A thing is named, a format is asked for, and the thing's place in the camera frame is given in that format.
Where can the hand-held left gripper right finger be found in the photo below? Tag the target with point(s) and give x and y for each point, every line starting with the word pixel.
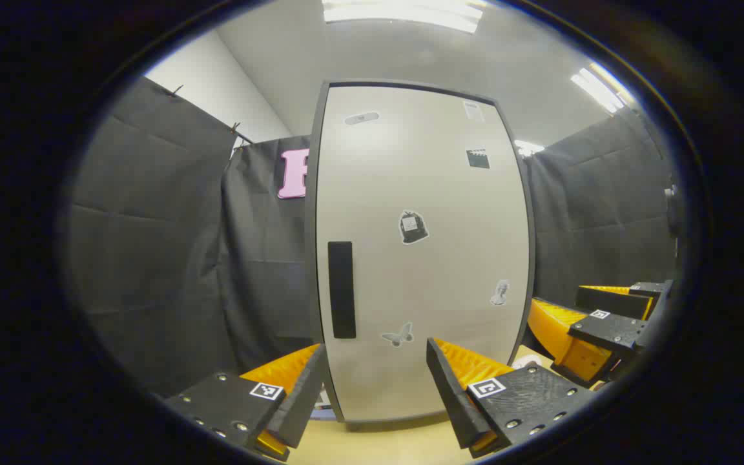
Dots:
pixel 453 400

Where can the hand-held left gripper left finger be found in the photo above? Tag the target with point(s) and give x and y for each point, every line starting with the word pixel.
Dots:
pixel 301 400

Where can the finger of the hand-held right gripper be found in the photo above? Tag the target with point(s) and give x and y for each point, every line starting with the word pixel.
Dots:
pixel 611 330
pixel 611 302

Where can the dark grey cabinet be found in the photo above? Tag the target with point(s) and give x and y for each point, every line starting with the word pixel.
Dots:
pixel 311 213

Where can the blue book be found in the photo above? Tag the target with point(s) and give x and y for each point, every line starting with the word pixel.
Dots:
pixel 324 414

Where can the white pink plush toy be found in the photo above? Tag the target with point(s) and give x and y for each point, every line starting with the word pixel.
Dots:
pixel 527 361

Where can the long ceiling light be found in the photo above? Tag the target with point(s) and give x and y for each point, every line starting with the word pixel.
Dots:
pixel 601 87

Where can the small ceiling light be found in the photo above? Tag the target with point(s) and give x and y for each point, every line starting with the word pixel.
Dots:
pixel 528 148

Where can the black backdrop cloth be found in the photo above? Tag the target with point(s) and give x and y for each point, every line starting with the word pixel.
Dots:
pixel 152 258

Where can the large ceiling light panel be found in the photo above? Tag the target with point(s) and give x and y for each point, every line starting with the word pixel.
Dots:
pixel 404 13

